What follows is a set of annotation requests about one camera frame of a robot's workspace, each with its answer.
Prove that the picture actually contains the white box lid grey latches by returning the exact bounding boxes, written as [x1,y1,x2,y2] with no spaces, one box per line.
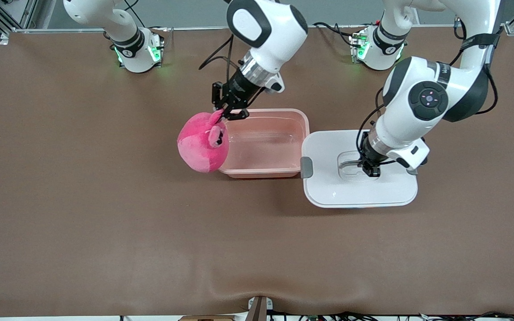
[300,130,419,209]

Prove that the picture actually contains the pink plush toy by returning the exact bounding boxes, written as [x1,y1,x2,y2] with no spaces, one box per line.
[177,110,230,173]

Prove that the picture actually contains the pink plastic storage box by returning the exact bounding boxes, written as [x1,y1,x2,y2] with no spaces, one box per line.
[218,108,310,179]

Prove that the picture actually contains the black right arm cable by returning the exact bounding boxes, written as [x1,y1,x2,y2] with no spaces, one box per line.
[199,33,240,73]

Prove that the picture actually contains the silver table edge rail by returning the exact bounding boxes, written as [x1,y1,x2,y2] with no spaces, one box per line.
[12,25,514,34]

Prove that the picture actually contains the black right base cable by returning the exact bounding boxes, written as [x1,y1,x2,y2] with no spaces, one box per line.
[123,0,162,29]

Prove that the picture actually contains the black base cable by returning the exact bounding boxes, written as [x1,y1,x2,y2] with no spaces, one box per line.
[313,21,356,47]
[123,0,162,29]

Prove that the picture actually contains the black left base cable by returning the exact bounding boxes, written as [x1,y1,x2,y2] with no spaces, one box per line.
[313,21,356,47]

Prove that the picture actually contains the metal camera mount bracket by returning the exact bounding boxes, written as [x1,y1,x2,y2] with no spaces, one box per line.
[247,296,274,321]

